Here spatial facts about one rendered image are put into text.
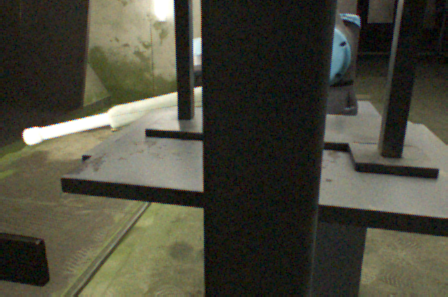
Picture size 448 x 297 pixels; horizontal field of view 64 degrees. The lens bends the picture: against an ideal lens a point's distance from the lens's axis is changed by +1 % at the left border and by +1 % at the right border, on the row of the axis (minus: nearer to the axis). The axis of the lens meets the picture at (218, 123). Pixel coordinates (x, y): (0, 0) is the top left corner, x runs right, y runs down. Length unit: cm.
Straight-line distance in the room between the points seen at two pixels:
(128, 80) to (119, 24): 52
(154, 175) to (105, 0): 333
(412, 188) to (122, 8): 332
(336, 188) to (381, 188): 3
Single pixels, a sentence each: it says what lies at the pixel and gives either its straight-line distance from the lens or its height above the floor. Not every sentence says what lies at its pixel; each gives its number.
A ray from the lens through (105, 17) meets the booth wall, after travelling 358.
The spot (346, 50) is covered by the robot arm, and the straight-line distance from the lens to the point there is 82.
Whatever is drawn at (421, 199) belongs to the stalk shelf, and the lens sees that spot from 28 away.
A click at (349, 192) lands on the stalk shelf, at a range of 27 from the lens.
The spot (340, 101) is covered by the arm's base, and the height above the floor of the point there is 69.
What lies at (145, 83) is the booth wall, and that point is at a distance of 348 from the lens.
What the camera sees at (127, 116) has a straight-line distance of 72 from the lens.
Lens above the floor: 91
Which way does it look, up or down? 17 degrees down
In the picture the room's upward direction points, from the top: straight up
